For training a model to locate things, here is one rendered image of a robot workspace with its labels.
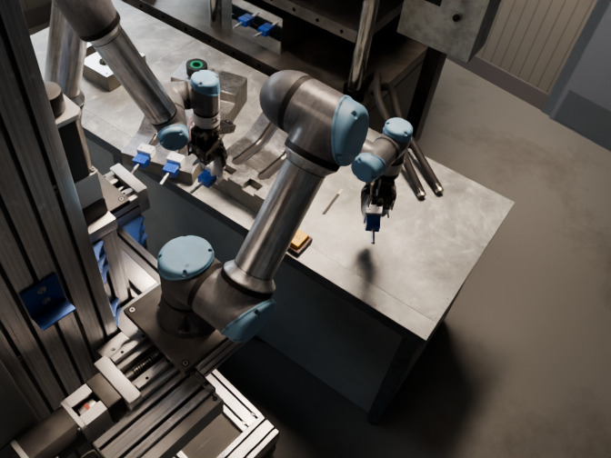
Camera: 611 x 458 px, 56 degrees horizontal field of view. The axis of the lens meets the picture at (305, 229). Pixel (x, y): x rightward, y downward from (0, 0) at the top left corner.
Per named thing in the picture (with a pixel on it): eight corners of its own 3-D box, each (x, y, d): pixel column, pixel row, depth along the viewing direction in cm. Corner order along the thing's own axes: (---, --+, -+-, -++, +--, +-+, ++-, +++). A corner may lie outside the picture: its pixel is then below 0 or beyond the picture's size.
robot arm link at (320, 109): (211, 304, 129) (323, 81, 116) (262, 343, 125) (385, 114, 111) (178, 314, 119) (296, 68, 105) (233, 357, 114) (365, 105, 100)
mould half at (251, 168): (267, 220, 189) (269, 192, 178) (206, 184, 197) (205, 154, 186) (347, 143, 217) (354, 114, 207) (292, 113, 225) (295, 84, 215)
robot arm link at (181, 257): (187, 256, 135) (185, 219, 124) (231, 288, 130) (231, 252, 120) (149, 289, 128) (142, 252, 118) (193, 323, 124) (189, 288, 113)
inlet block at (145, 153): (138, 184, 190) (135, 172, 186) (124, 179, 190) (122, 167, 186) (156, 158, 198) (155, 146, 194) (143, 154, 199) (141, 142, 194)
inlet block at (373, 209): (379, 249, 172) (383, 238, 168) (363, 247, 172) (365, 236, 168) (378, 216, 181) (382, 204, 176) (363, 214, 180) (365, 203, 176)
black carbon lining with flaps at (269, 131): (265, 186, 189) (265, 165, 181) (226, 164, 194) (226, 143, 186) (324, 134, 208) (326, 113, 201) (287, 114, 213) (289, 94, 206)
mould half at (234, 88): (193, 184, 195) (191, 161, 187) (123, 164, 199) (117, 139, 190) (246, 101, 227) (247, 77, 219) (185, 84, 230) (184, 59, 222)
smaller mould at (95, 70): (109, 92, 222) (106, 77, 217) (82, 76, 227) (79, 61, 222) (147, 69, 234) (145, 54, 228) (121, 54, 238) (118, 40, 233)
